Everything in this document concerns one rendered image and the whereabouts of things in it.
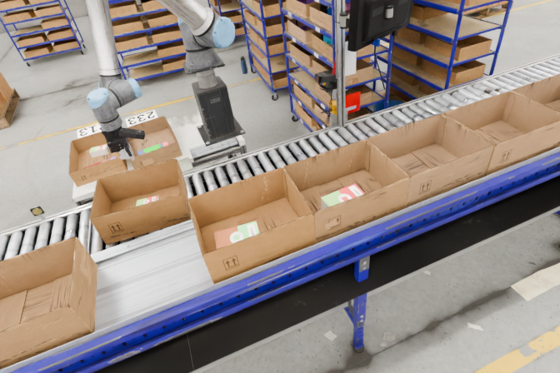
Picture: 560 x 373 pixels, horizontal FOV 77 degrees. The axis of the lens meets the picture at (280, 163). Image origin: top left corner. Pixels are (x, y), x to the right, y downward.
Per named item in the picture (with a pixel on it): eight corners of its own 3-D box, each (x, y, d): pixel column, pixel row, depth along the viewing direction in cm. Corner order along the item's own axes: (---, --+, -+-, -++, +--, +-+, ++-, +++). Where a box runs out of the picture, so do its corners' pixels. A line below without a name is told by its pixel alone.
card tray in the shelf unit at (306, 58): (290, 53, 322) (288, 42, 316) (319, 46, 330) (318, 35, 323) (309, 67, 292) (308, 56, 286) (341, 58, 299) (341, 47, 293)
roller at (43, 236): (54, 225, 181) (49, 218, 178) (37, 310, 141) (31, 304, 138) (43, 228, 180) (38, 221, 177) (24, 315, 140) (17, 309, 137)
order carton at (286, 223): (287, 196, 151) (282, 166, 141) (317, 245, 129) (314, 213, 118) (197, 228, 142) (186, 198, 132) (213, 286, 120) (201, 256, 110)
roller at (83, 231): (93, 211, 185) (89, 205, 182) (87, 292, 146) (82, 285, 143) (83, 215, 184) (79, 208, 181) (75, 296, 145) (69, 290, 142)
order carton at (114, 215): (186, 182, 188) (177, 157, 177) (191, 220, 165) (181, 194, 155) (111, 203, 182) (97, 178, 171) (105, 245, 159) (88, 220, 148)
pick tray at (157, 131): (169, 127, 237) (164, 115, 231) (183, 155, 209) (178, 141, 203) (127, 141, 229) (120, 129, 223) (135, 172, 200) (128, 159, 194)
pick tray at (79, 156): (122, 139, 232) (117, 126, 226) (127, 170, 203) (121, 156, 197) (77, 153, 224) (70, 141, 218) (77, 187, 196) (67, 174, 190)
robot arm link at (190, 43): (201, 41, 203) (192, 8, 193) (219, 42, 192) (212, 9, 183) (179, 48, 194) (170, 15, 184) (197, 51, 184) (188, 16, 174)
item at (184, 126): (220, 106, 260) (219, 102, 258) (246, 144, 216) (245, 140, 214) (77, 150, 234) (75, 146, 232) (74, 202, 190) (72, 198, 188)
